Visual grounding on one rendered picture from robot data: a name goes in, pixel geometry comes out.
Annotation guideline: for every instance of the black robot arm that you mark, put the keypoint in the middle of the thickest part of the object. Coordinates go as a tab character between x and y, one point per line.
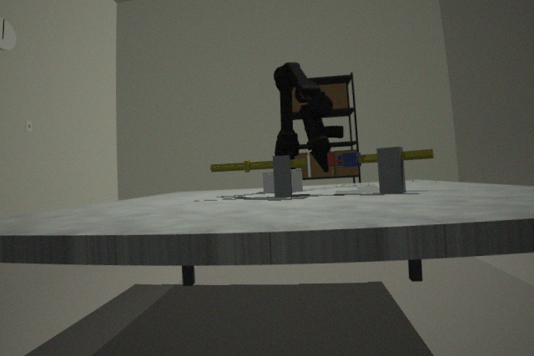
286	77

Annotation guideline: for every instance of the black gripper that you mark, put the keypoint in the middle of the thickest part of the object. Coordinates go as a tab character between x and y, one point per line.
319	144

